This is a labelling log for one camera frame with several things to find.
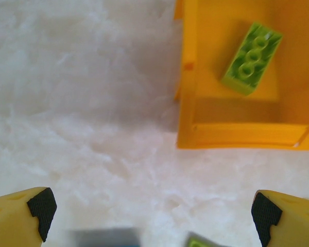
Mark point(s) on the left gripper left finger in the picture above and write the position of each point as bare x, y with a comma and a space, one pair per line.
13, 221

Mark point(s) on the orange plastic bin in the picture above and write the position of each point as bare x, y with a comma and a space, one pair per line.
208, 139

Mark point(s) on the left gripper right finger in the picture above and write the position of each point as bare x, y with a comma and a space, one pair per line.
298, 221

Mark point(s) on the blue lego brick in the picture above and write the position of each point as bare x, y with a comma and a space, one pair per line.
105, 239

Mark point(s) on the long lime green lego brick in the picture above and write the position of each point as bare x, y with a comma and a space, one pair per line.
198, 243

